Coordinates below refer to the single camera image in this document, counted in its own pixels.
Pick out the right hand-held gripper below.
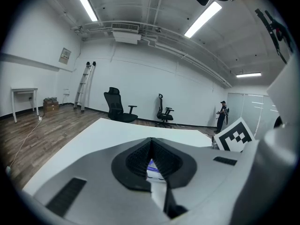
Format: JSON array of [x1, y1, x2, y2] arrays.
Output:
[[211, 117, 255, 153]]

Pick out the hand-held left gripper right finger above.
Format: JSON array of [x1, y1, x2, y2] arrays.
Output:
[[151, 137, 261, 225]]

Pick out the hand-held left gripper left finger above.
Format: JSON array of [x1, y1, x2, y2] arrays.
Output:
[[32, 137, 170, 225]]

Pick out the blue object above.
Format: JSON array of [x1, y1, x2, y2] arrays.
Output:
[[146, 159, 167, 184]]

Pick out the person's right forearm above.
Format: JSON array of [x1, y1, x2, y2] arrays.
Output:
[[266, 54, 300, 128]]

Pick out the frosted glass partition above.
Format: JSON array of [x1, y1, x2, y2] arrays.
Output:
[[226, 92, 281, 138]]

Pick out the white table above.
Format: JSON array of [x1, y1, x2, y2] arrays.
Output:
[[22, 117, 213, 212]]

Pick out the ceiling light strip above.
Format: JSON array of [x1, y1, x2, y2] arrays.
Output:
[[184, 0, 223, 38], [73, 0, 98, 22], [236, 72, 262, 78]]

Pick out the black slim-back office chair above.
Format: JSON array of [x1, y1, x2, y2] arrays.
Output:
[[156, 93, 175, 128]]

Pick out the black wide-back office chair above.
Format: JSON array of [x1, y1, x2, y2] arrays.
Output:
[[104, 87, 138, 123]]

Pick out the brown cardboard box stack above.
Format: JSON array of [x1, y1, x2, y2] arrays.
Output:
[[43, 97, 60, 113]]

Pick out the aluminium ladder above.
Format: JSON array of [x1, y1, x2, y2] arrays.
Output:
[[73, 61, 97, 113]]

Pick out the small white desk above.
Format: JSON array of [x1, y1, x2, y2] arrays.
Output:
[[10, 87, 39, 124]]

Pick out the white ceiling pipe run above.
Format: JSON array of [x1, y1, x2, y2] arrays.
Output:
[[70, 20, 233, 89]]

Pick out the white air conditioner unit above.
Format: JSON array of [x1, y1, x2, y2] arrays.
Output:
[[111, 22, 143, 45]]

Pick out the white floor cable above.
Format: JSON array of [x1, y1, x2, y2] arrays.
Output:
[[9, 120, 42, 169]]

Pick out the black chest strap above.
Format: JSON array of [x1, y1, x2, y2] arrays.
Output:
[[255, 8, 295, 65]]

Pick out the grey wall poster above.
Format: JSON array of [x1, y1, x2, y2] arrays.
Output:
[[58, 47, 72, 65]]

